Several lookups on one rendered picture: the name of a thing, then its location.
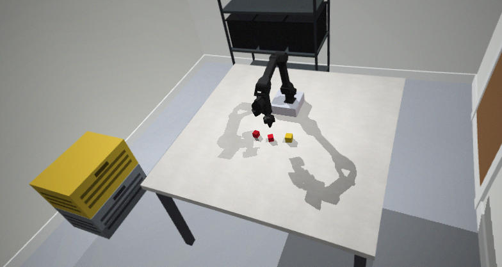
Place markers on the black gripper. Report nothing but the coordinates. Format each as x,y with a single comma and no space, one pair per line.
268,118

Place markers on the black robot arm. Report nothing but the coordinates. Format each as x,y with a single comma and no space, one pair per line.
264,83

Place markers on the yellow cube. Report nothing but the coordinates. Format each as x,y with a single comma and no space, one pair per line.
289,137

